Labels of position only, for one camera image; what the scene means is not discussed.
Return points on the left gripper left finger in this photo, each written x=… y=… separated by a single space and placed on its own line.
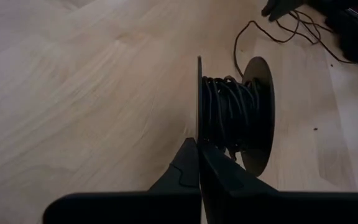
x=166 y=207

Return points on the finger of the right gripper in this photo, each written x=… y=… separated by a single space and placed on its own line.
x=269 y=8
x=286 y=7

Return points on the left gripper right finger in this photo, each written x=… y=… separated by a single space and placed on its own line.
x=244 y=207

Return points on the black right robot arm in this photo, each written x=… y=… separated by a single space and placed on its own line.
x=357 y=40

